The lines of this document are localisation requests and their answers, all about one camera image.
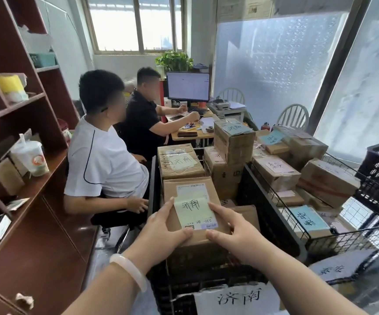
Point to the clear-taped brown cardboard box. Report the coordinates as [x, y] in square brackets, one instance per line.
[232, 147]

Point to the small white paper slip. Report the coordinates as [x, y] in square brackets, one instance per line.
[17, 204]

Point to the yellow packet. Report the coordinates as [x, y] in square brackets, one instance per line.
[10, 86]

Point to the pasted newspaper sheets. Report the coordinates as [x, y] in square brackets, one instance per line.
[242, 8]

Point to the box with orange stripe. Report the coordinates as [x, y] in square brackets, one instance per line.
[330, 183]

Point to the black keyboard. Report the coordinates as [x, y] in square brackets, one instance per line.
[198, 111]

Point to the white wooden chair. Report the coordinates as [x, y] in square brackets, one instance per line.
[230, 93]
[292, 109]

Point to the white paper sheets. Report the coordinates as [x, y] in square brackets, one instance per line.
[207, 122]

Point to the brown tape roll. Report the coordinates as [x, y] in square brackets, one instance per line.
[210, 129]

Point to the person's left hand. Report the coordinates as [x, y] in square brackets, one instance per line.
[156, 239]

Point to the red-lidded jar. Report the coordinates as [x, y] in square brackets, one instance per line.
[65, 131]

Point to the computer monitor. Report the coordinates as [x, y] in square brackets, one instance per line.
[188, 86]

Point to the black smartphone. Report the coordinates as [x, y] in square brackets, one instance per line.
[187, 134]

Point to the small cardboard box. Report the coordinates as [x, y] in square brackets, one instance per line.
[9, 177]

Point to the plastic drink cup in bag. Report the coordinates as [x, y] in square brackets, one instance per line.
[35, 160]

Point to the red fire extinguisher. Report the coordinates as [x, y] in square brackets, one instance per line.
[266, 126]

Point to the red cabinet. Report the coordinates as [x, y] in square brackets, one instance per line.
[162, 108]

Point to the dark green cloth bag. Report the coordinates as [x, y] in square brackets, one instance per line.
[251, 119]

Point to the box with white label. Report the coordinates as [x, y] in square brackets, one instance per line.
[317, 203]

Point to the white-taped brown cardboard box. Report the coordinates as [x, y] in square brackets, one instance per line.
[179, 170]

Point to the tall cardboard box pink label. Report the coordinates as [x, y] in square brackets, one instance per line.
[258, 150]

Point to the yellow-taped brown cardboard box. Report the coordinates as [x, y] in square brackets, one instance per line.
[248, 216]

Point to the window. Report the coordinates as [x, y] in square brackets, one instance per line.
[117, 29]

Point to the person's right forearm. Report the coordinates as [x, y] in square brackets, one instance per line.
[307, 285]

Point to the brown wooden shelf unit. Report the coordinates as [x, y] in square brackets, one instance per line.
[45, 252]

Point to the wooden office desk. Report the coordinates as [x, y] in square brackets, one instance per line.
[189, 138]

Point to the frosted glass partition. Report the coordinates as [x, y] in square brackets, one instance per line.
[274, 68]

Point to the white printer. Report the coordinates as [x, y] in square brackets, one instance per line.
[225, 109]

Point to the box with green note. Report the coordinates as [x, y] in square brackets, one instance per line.
[173, 190]

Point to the green potted plant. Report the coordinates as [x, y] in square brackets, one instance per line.
[174, 60]

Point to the person's right hand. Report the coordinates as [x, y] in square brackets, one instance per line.
[242, 242]

